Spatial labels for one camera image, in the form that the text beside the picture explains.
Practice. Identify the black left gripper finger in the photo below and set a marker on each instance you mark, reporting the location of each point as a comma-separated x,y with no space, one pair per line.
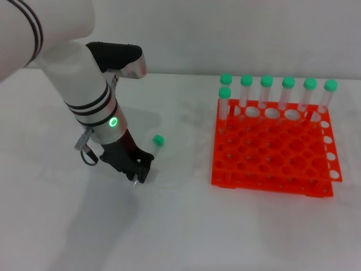
131,175
145,172

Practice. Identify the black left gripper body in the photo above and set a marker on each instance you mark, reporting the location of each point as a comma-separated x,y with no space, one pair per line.
118,153

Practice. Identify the green capped clear test tube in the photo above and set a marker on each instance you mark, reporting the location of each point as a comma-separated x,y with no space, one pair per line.
266,84
246,84
224,101
287,86
226,78
158,140
309,87
329,89

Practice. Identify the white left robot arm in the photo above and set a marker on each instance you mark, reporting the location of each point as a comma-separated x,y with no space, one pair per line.
70,73

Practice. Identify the orange test tube rack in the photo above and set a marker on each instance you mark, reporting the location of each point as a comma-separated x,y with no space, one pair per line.
270,149

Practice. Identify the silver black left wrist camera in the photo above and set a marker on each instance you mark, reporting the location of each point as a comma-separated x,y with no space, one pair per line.
118,57

